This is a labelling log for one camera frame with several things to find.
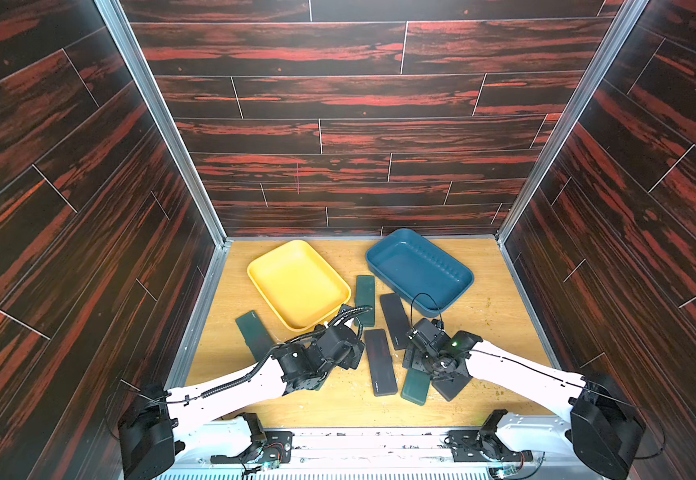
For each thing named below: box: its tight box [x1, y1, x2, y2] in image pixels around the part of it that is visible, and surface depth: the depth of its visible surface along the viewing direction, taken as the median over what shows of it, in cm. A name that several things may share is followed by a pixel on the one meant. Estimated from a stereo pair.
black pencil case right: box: [431, 374, 473, 402], surface depth 83 cm
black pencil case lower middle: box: [364, 329, 398, 397], surface depth 88 cm
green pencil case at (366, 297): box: [356, 275, 376, 327], surface depth 103 cm
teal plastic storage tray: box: [366, 228, 475, 317], surface depth 110 cm
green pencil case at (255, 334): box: [235, 310, 274, 362], surface depth 97 cm
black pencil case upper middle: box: [380, 293, 410, 351], surface depth 101 cm
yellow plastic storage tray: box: [247, 240, 351, 332], surface depth 109 cm
